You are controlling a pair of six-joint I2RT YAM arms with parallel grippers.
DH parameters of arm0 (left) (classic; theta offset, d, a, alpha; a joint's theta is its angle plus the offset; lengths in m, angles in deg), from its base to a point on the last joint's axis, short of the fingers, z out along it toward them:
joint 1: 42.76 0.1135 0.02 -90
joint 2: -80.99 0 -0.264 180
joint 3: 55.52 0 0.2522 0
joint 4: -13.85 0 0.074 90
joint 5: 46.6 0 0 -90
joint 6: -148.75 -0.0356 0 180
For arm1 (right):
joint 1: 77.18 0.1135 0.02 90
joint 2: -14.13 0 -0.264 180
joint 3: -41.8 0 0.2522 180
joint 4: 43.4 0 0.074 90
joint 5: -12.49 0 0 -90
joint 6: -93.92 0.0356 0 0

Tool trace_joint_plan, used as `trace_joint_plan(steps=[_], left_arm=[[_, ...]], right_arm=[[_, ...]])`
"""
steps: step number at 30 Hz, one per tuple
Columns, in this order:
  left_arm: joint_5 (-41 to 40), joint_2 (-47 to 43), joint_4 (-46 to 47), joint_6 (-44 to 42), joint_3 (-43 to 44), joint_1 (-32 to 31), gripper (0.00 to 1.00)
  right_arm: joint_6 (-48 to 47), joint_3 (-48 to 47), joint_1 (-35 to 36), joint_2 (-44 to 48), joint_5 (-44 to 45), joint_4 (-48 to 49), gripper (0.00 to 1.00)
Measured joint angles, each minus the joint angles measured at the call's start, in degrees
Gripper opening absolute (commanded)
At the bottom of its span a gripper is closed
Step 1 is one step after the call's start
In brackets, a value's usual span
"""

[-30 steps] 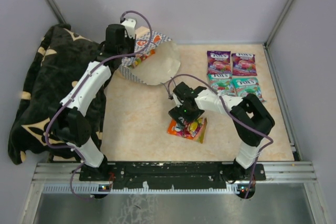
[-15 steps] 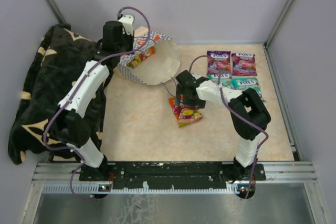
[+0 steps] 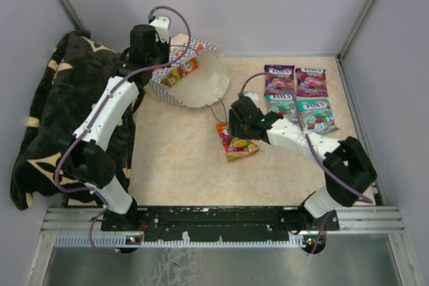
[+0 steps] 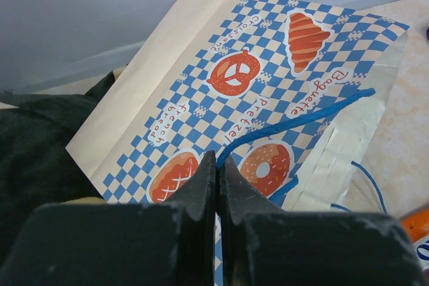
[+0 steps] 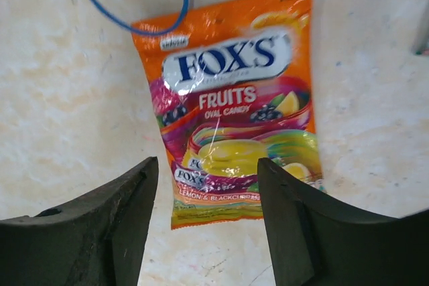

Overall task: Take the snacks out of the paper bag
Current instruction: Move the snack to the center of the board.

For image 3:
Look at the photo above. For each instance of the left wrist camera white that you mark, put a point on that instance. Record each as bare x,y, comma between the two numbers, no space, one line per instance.
161,23

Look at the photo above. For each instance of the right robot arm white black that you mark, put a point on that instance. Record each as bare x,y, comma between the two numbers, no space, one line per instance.
348,171

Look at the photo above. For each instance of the purple Fox's candy packet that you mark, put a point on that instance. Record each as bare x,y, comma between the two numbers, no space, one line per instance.
311,82

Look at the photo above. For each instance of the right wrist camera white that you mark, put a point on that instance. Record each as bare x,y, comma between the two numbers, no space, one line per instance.
252,95

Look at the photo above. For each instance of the blue checkered paper bag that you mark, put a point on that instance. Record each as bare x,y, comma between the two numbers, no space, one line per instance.
200,88

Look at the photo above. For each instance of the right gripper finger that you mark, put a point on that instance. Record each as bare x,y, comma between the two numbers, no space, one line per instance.
232,124
254,134

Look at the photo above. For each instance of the teal Fox's candy packet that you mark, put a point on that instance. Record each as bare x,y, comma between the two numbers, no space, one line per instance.
317,116
282,104

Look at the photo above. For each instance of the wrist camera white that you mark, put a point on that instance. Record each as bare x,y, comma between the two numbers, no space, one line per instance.
252,95
161,23

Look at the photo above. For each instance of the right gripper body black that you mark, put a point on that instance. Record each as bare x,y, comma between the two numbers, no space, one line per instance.
243,125

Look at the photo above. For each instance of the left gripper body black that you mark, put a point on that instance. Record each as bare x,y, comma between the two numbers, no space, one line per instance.
161,53

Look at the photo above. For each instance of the orange fox's candy packet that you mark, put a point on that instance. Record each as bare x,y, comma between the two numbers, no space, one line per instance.
235,148
179,73

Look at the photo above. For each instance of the pink Fox's candy packet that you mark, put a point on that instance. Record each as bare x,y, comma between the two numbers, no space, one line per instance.
279,79

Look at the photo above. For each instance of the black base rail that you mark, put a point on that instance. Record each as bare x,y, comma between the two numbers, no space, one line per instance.
217,223

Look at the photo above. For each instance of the right aluminium frame post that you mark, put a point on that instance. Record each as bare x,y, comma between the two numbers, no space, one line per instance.
356,30

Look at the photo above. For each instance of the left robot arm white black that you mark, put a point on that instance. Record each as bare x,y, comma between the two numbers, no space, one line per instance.
84,154

